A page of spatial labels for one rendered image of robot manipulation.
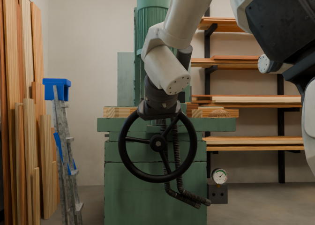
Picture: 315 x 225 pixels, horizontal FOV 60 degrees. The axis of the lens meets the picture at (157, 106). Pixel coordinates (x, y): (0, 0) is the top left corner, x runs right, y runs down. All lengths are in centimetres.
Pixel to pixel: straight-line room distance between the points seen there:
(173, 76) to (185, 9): 14
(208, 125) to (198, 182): 25
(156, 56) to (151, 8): 76
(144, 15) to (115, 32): 243
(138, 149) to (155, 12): 63
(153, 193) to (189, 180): 16
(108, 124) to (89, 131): 248
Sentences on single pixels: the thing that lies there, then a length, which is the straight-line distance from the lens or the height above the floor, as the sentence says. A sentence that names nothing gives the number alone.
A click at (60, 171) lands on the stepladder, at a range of 197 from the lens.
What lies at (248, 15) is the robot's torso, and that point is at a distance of 83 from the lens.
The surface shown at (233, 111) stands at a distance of 140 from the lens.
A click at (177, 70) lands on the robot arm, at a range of 58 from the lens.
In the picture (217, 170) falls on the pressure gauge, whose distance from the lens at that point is 117.
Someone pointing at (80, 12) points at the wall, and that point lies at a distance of 391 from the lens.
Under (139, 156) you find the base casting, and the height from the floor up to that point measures 74.
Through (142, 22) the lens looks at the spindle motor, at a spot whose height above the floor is 135.
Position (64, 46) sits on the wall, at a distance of 383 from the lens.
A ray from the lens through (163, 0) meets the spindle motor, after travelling 137.
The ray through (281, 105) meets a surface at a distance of 350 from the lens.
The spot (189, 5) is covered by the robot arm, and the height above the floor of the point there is 110.
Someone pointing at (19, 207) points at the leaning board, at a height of 19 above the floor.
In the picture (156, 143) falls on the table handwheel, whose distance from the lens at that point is 98.
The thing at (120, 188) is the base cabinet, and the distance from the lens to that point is 122.
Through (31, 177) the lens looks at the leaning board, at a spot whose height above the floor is 41.
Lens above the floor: 91
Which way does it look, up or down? 2 degrees up
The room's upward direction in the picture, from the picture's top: straight up
